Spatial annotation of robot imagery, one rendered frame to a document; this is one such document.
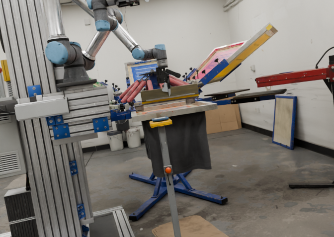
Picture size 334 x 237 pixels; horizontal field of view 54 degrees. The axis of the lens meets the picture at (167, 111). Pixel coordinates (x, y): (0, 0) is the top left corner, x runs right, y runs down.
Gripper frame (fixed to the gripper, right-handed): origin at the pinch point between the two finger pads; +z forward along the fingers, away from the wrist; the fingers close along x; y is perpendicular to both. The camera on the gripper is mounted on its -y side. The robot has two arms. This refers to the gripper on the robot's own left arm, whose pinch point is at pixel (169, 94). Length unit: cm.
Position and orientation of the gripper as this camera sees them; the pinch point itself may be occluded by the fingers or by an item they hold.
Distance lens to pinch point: 234.1
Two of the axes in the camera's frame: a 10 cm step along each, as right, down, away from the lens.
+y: -9.8, 1.5, -1.0
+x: 1.1, 0.7, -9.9
